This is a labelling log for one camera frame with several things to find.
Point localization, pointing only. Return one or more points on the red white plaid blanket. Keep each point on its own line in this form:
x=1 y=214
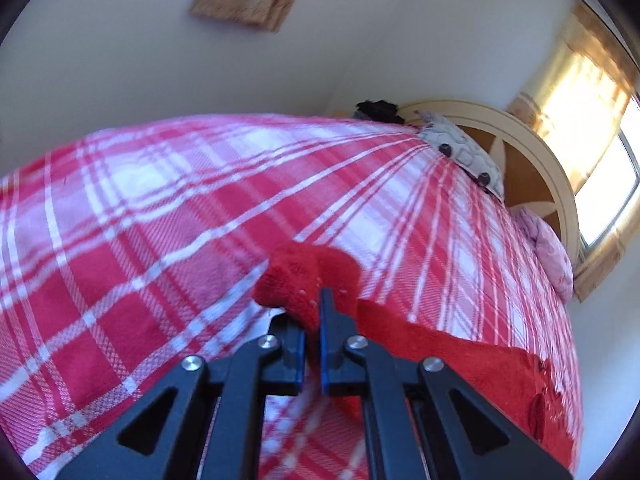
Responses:
x=150 y=235

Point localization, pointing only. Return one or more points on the golden sunlit curtain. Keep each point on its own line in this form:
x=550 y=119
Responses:
x=575 y=85

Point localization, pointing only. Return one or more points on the pink pillow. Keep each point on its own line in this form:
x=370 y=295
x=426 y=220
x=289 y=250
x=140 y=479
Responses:
x=550 y=250

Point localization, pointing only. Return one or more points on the cream arched wooden headboard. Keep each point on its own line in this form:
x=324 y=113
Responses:
x=545 y=170

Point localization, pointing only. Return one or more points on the window behind headboard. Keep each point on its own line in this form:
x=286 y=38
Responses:
x=607 y=195

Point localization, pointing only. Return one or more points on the black object beside bed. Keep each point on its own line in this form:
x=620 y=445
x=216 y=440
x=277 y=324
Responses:
x=377 y=110

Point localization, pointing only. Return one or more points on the red knitted sweater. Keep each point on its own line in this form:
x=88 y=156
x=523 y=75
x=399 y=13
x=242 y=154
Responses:
x=450 y=360

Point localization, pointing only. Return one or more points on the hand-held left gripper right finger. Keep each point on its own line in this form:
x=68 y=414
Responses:
x=325 y=355

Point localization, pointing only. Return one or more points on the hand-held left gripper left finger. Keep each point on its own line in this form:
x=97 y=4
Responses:
x=299 y=355

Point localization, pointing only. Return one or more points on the grey patterned pillow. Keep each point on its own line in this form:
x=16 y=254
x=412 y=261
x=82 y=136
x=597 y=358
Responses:
x=460 y=145

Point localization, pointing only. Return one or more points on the tan curtain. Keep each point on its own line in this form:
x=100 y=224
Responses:
x=597 y=272

